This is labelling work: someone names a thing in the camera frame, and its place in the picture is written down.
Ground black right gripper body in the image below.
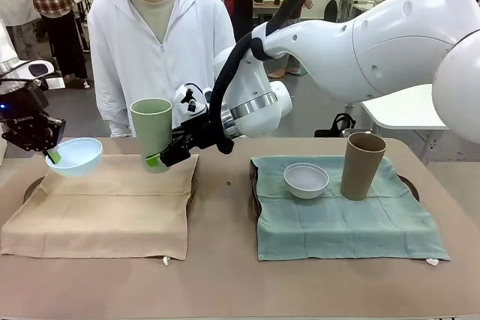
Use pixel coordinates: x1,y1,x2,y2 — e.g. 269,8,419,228
169,111,223,157

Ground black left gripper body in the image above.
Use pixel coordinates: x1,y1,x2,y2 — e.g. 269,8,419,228
0,79,66,137

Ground light blue bowl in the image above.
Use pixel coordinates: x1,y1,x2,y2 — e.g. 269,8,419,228
45,137,104,178

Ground tall light green cup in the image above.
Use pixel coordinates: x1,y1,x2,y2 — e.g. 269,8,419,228
130,98,173,175

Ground beige cloth mat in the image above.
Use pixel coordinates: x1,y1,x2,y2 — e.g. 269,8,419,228
0,153,200,267

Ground white grey bowl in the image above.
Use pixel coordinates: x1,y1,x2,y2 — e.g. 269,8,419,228
283,162,330,200

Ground teal cloth mat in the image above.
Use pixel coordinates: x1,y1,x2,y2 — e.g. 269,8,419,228
250,155,451,267

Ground tall brown cup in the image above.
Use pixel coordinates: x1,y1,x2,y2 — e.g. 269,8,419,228
340,131,387,201

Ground dark brown serving tray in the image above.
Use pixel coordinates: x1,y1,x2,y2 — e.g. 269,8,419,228
251,164,420,220
22,173,199,220

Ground person in white hoodie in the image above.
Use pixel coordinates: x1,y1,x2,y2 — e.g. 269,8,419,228
87,0,237,138

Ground black bag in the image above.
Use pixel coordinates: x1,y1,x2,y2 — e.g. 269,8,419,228
313,112,357,139

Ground black backpack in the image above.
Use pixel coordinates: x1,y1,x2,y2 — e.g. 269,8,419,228
324,0,341,23

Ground white table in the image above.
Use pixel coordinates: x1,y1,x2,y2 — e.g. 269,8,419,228
359,83,448,166

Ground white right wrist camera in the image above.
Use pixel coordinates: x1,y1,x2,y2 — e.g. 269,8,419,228
173,82,206,115

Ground thick black cable bundle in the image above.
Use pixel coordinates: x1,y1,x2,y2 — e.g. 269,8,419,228
208,0,343,155

